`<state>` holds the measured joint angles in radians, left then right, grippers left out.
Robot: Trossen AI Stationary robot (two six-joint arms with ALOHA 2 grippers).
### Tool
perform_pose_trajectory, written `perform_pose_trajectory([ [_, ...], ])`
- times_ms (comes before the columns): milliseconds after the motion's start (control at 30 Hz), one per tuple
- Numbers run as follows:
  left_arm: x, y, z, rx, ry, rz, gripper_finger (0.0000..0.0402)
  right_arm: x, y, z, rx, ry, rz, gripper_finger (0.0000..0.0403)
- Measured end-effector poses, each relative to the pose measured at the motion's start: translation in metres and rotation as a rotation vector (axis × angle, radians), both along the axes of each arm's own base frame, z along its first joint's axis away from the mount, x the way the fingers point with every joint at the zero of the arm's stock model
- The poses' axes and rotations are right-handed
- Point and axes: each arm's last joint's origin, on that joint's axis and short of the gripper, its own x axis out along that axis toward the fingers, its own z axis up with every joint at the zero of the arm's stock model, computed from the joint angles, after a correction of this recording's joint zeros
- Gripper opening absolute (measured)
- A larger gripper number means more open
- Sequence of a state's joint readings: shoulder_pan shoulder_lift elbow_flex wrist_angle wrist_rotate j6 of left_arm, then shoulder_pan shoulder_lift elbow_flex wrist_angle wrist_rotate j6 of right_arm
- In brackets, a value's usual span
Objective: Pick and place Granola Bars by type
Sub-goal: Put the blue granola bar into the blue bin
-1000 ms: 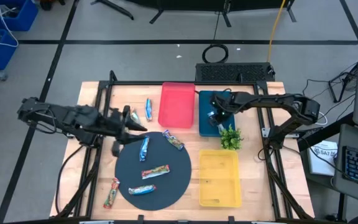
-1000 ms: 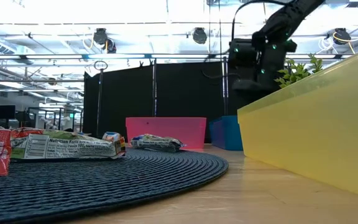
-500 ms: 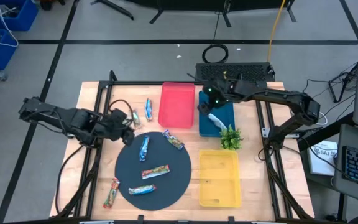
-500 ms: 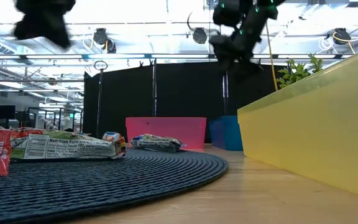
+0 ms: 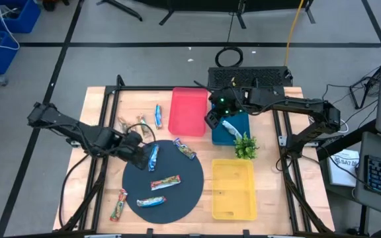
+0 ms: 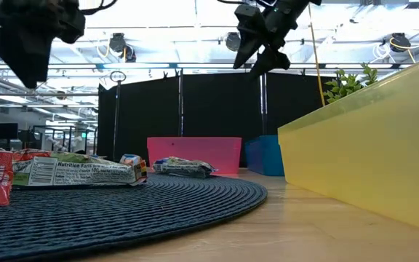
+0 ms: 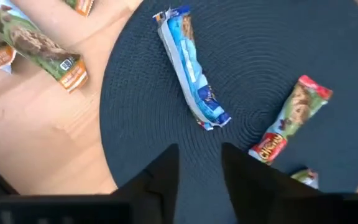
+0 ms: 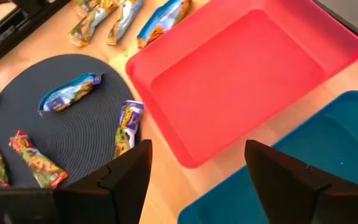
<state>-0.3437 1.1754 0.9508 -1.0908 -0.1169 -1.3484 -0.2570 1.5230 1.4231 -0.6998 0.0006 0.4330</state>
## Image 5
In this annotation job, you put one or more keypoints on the small white grey device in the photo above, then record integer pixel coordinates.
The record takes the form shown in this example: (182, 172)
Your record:
(74, 143)

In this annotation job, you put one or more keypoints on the black panel with legs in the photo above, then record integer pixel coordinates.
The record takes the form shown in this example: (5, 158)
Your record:
(210, 5)

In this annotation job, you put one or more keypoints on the blue plastic tray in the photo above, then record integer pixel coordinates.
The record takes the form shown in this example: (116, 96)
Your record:
(243, 120)

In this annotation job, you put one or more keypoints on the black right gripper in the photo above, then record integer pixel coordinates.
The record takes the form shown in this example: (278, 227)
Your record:
(228, 102)

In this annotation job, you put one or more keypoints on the round dark grey mat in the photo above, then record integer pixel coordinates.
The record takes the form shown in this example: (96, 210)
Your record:
(177, 205)

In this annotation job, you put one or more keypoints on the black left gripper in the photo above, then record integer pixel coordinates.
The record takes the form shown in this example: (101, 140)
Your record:
(131, 143)

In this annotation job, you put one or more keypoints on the black aluminium table frame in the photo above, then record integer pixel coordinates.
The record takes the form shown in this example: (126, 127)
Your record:
(144, 88)

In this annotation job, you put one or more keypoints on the red plastic tray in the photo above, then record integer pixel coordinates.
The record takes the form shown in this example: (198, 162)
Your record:
(187, 112)

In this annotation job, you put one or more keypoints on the white printed cardboard box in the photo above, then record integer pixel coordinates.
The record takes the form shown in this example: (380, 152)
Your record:
(342, 168)

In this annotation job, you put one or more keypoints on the red green wrapper granola bar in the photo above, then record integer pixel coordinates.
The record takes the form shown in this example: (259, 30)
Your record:
(118, 205)
(165, 182)

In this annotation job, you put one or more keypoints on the black stand leg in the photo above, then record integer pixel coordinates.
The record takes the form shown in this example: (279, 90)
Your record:
(121, 8)

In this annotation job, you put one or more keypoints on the small green artificial plant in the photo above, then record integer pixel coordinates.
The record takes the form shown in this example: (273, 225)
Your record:
(245, 147)

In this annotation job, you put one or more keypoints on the silver wrapper granola bar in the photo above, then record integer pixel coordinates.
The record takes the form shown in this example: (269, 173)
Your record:
(231, 129)

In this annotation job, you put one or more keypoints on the green purple wrapper granola bar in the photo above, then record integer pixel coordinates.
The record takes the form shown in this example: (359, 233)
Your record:
(184, 149)

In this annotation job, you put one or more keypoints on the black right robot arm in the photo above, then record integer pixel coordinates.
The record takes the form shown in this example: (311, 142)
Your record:
(296, 104)

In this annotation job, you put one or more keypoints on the yellow plastic tray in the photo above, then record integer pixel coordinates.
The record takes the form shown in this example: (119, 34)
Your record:
(233, 188)

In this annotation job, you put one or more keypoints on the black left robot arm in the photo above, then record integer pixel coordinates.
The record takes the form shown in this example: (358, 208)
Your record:
(61, 122)

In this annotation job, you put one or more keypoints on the blue green wrapper granola bar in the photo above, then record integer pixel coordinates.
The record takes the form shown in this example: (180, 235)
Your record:
(151, 201)

